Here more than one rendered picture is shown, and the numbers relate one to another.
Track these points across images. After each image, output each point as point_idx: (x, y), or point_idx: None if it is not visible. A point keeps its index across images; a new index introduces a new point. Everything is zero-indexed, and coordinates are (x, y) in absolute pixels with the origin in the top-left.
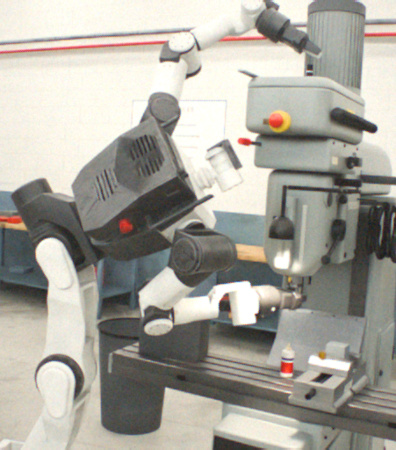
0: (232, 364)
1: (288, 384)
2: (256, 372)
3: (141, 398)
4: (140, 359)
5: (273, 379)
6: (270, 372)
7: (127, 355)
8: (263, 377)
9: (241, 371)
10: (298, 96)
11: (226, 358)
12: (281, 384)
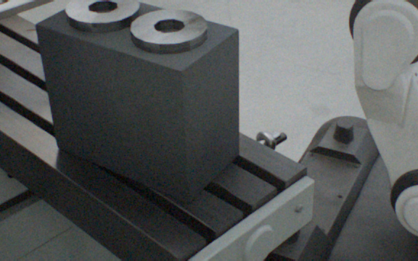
0: (38, 101)
1: (1, 35)
2: (15, 73)
3: None
4: (241, 133)
5: (9, 50)
6: None
7: (268, 148)
8: (22, 56)
9: (44, 76)
10: None
11: (24, 128)
12: (11, 38)
